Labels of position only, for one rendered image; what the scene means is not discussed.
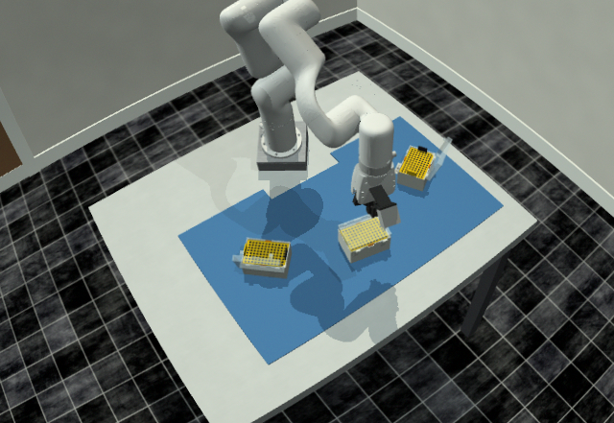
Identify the blue bench mat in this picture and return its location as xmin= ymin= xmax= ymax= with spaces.
xmin=178 ymin=138 xmax=503 ymax=364

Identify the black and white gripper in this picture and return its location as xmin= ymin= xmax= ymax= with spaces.
xmin=351 ymin=162 xmax=396 ymax=218

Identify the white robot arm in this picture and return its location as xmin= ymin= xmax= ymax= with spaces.
xmin=220 ymin=0 xmax=401 ymax=228

